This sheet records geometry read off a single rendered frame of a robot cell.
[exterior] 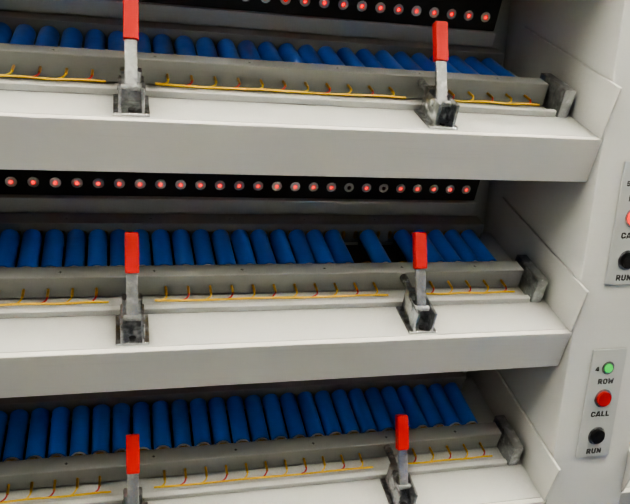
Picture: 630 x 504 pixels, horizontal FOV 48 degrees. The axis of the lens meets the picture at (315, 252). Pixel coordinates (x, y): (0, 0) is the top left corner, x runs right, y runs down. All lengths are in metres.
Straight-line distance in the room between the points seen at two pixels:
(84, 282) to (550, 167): 0.44
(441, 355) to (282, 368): 0.16
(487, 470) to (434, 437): 0.07
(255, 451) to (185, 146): 0.33
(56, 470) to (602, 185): 0.59
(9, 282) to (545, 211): 0.53
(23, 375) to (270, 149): 0.28
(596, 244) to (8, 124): 0.53
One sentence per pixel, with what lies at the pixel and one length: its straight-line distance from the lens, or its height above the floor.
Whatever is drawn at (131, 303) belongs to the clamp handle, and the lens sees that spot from 0.62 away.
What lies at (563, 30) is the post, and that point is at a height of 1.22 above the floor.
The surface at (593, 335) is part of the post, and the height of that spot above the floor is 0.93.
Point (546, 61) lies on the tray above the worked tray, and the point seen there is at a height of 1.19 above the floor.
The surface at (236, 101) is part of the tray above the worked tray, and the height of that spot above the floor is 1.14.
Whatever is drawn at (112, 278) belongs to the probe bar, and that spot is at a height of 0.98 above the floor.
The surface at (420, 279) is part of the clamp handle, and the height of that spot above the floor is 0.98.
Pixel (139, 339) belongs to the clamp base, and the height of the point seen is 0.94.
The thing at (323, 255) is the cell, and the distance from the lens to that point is 0.72.
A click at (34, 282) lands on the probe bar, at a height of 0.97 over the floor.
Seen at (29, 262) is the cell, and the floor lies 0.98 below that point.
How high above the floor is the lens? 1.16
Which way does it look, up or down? 14 degrees down
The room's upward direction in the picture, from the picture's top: 3 degrees clockwise
